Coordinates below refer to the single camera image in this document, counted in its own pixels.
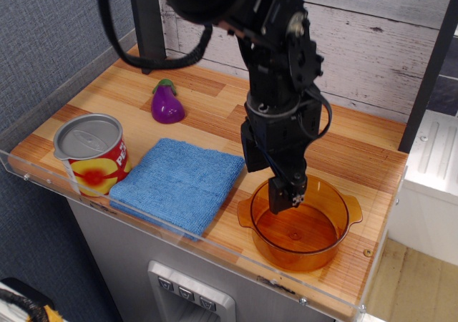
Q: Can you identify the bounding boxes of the black braided cable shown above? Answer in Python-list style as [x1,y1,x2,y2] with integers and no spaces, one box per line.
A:
[96,0,214,71]

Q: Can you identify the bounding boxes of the blue microfiber cloth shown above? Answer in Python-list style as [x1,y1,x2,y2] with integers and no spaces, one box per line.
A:
[109,138,245,241]

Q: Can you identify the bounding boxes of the red yellow peach can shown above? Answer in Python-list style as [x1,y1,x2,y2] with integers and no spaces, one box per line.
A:
[54,113,132,197]

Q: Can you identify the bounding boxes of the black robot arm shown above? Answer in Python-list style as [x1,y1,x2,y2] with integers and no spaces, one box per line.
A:
[166,0,329,214]

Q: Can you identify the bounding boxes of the black left frame post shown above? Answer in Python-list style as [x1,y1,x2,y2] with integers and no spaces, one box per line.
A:
[130,0,166,60]

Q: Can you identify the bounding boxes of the clear acrylic table guard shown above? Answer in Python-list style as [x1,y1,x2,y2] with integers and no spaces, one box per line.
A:
[1,30,406,321]

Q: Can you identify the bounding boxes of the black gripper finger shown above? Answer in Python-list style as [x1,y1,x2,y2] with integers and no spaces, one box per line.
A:
[268,177,305,214]
[240,121,269,172]

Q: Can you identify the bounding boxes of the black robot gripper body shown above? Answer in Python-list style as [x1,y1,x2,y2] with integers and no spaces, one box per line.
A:
[245,96,321,190]

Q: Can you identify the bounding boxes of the purple toy eggplant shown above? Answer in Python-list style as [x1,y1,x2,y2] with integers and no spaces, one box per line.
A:
[151,79,185,124]

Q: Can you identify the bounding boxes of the white plastic side cabinet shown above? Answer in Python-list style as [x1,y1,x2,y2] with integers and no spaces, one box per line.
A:
[387,110,457,265]

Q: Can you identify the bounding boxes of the toy fridge dispenser panel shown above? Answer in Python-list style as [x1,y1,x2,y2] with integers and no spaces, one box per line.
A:
[147,260,237,321]

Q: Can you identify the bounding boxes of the black right frame post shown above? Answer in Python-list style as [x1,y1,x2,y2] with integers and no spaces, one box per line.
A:
[398,0,457,153]

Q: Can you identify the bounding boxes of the yellow black object bottom left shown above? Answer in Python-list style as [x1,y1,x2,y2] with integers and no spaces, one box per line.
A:
[1,278,65,321]

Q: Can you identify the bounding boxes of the orange transparent plastic pot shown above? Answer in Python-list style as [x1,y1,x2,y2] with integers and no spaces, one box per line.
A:
[238,176,363,272]

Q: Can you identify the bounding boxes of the black frame post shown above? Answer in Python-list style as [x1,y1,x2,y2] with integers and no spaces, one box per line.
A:
[130,0,166,60]
[398,0,457,153]

